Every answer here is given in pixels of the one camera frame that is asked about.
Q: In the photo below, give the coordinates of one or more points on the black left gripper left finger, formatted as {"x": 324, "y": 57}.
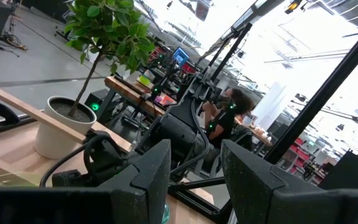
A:
{"x": 135, "y": 193}

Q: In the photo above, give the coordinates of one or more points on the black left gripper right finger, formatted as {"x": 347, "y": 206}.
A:
{"x": 259, "y": 193}

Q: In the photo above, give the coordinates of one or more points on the transparent blue plastic plate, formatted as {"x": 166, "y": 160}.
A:
{"x": 166, "y": 214}

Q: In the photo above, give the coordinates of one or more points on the transparent green plastic plate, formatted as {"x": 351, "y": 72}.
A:
{"x": 8, "y": 182}

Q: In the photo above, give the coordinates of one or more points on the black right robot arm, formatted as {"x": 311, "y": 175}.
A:
{"x": 179, "y": 130}

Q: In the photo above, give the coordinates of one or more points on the wooden shelf rack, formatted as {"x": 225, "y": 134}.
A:
{"x": 26, "y": 109}

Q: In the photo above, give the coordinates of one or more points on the red storage shelving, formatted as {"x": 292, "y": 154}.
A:
{"x": 297, "y": 155}

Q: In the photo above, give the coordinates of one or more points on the green plant in white pot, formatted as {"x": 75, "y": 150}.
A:
{"x": 59, "y": 137}

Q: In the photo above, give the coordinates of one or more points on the black box with green light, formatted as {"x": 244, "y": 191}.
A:
{"x": 99, "y": 98}

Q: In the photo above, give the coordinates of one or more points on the person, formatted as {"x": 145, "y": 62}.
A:
{"x": 222, "y": 124}

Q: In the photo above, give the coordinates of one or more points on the wooden desk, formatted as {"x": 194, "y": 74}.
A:
{"x": 129, "y": 90}

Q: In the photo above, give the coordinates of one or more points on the black flat panel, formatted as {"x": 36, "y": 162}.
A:
{"x": 353, "y": 171}

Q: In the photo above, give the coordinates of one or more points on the monitor with blue screen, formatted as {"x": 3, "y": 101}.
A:
{"x": 180, "y": 56}

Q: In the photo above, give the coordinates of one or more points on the black hanging spotlight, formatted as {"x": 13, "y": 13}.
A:
{"x": 292, "y": 6}

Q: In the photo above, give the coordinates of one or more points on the black rig frame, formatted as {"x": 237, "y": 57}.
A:
{"x": 322, "y": 93}

